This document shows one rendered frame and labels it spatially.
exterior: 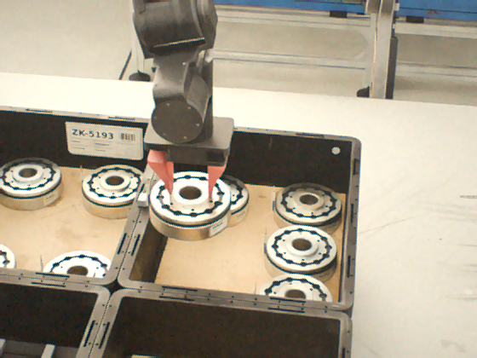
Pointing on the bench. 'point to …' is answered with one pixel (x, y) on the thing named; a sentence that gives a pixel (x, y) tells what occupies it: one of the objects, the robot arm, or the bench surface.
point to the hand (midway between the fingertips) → (190, 188)
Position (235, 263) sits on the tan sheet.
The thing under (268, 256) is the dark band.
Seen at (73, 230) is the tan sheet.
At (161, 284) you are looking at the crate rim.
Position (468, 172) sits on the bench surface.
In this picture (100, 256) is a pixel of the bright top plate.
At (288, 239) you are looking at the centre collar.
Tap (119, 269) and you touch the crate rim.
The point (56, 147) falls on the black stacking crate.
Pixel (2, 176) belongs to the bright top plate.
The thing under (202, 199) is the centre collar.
